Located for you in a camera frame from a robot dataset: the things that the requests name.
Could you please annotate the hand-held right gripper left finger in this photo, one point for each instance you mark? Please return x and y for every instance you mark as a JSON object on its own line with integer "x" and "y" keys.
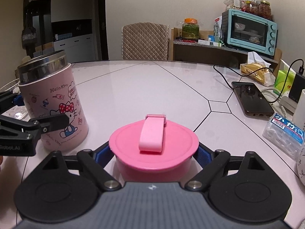
{"x": 101, "y": 156}

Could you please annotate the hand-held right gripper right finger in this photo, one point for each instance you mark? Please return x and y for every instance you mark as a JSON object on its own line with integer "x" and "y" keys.
{"x": 203, "y": 157}

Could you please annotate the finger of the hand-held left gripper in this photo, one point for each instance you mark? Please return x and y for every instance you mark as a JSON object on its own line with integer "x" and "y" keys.
{"x": 17, "y": 100}
{"x": 54, "y": 121}

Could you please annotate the pink cartoon print bottle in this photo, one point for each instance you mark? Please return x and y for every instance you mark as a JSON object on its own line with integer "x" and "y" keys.
{"x": 57, "y": 88}

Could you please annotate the pink bottle cap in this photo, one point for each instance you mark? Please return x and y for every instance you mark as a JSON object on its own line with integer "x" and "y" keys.
{"x": 154, "y": 152}

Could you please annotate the grey hanging bag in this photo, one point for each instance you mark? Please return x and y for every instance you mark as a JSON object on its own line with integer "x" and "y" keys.
{"x": 28, "y": 35}

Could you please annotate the black smartphone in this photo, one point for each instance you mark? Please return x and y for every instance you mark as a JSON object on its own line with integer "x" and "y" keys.
{"x": 252, "y": 99}

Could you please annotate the clear plastic floss box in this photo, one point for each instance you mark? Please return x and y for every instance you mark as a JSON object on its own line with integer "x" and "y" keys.
{"x": 283, "y": 133}

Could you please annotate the floral print mug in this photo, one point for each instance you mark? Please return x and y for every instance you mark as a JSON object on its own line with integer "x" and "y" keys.
{"x": 302, "y": 163}

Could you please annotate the yellow tissue pack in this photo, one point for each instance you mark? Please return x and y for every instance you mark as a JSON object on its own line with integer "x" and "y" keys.
{"x": 255, "y": 72}

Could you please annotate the white power strip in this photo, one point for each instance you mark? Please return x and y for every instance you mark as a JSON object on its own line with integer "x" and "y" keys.
{"x": 287, "y": 103}

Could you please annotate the wooden shelf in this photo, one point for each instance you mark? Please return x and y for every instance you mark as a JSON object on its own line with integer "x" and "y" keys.
{"x": 202, "y": 52}

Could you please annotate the white cabinet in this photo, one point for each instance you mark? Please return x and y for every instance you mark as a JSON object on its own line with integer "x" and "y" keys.
{"x": 71, "y": 4}

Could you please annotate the green tissue pack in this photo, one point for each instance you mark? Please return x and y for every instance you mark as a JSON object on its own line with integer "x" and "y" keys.
{"x": 283, "y": 81}

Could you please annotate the dark wooden door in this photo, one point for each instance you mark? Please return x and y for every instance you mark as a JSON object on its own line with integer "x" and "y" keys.
{"x": 102, "y": 21}

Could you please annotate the black charger adapter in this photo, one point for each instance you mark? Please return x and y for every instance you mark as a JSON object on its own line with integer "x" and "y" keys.
{"x": 297, "y": 88}

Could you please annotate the red flat lid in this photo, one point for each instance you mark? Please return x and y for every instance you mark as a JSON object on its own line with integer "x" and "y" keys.
{"x": 191, "y": 40}

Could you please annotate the chair with quilted beige cover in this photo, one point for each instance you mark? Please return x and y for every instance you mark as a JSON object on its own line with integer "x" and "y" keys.
{"x": 145, "y": 40}

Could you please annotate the green jar with orange lid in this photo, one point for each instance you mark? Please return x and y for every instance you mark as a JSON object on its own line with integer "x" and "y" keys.
{"x": 190, "y": 29}

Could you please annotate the white packet with red label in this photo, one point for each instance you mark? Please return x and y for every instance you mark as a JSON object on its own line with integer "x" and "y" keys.
{"x": 218, "y": 29}

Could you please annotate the teal toaster oven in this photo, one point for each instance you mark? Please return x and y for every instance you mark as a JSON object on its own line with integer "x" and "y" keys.
{"x": 247, "y": 31}

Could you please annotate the small glass jar red contents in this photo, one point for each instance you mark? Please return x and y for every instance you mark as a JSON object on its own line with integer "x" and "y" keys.
{"x": 250, "y": 8}

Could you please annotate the glass jar with pale contents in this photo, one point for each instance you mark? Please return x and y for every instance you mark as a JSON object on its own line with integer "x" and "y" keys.
{"x": 233, "y": 3}

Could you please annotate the large glass jar red contents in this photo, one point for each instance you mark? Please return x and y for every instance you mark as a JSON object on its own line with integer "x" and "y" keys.
{"x": 265, "y": 10}

